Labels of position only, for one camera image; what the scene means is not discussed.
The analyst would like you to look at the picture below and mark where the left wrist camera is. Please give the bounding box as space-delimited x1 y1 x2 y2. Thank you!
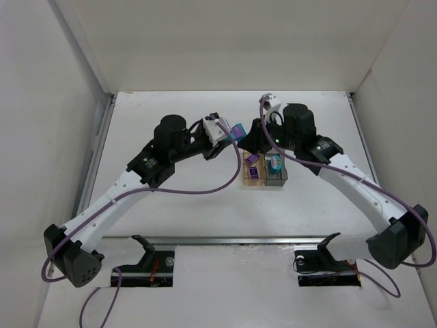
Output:
202 113 231 147

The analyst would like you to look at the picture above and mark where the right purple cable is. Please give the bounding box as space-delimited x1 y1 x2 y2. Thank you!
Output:
259 98 431 300

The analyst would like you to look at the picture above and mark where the metal rail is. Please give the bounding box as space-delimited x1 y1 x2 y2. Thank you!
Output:
102 236 325 247

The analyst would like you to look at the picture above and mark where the teal oval frog lego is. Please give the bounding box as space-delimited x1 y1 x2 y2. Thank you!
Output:
269 155 283 174

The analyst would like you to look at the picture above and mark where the orange transparent container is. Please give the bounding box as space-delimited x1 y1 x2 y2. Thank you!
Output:
242 150 266 187

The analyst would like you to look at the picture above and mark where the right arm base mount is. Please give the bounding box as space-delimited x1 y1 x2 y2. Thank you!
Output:
292 232 361 287

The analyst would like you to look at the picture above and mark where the purple cable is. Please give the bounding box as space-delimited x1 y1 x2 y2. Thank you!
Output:
41 118 240 328
259 98 431 300

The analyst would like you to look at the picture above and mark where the teal lego brick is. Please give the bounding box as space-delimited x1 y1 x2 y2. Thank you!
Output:
231 123 246 143

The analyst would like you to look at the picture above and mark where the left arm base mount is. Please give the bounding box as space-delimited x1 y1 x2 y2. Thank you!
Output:
119 235 175 288

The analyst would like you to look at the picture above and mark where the grey transparent container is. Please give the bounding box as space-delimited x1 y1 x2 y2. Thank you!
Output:
264 154 288 187

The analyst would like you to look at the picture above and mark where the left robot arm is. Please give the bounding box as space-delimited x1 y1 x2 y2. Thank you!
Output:
41 113 235 288

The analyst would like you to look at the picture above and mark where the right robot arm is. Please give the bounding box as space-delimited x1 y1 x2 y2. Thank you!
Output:
238 100 436 271

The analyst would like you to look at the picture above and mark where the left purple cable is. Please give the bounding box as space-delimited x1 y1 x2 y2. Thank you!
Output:
41 118 240 328

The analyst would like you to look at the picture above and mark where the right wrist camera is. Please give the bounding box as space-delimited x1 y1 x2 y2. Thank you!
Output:
259 93 282 122

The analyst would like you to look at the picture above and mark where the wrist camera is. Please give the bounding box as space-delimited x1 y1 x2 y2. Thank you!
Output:
259 93 282 122
202 113 231 147

